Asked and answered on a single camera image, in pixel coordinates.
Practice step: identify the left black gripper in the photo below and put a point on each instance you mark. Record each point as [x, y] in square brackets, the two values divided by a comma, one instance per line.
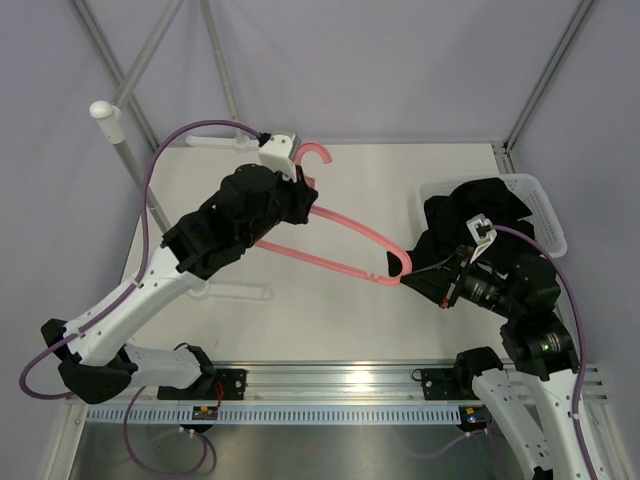
[302, 195]

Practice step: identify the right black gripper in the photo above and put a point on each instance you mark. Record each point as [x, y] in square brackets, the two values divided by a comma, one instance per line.
[438, 281]

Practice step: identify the black shirt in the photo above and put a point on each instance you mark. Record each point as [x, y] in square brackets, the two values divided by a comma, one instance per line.
[447, 216]

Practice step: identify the pink plastic hanger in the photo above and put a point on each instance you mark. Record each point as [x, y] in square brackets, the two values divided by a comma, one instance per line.
[334, 238]

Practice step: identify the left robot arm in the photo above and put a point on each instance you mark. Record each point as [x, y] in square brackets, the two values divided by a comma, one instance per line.
[98, 361]

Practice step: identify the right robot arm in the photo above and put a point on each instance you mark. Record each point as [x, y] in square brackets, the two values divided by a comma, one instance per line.
[558, 443]

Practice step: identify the white perforated plastic basket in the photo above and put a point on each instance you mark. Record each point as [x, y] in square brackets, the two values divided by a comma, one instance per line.
[547, 228]

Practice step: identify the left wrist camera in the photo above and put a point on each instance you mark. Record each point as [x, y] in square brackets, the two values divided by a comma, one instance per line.
[277, 152]

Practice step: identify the aluminium frame post right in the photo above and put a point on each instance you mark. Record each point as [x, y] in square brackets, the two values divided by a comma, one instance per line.
[551, 67]

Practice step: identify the aluminium mounting rail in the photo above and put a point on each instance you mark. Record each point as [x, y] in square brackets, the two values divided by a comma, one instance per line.
[306, 383]

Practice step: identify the white slotted cable duct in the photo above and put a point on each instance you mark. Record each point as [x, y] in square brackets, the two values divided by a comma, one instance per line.
[276, 415]

